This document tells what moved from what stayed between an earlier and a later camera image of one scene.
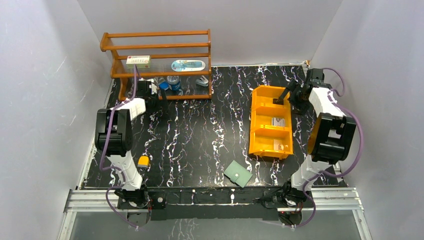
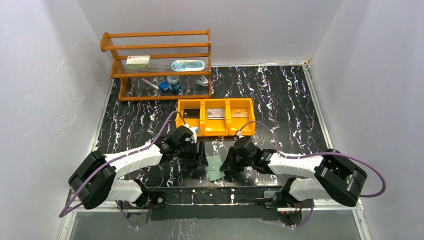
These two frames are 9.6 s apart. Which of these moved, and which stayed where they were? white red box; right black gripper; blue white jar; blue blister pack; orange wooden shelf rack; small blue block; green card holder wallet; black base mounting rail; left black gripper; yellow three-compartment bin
Moved: right black gripper; left black gripper; green card holder wallet; yellow three-compartment bin
Stayed: white red box; small blue block; blue white jar; black base mounting rail; blue blister pack; orange wooden shelf rack
